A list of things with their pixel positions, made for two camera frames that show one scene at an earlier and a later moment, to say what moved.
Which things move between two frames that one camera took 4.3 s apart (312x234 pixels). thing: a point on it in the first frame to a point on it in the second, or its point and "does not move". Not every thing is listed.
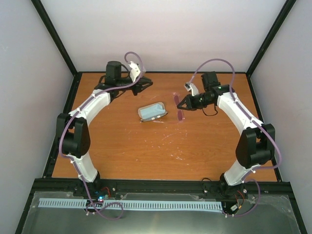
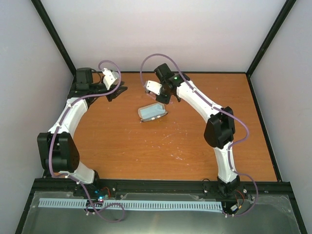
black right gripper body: [199, 103] to [165, 100]
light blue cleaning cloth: [152, 111] does not move
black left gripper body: [135, 89] to [109, 97]
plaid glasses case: [151, 111] does not move
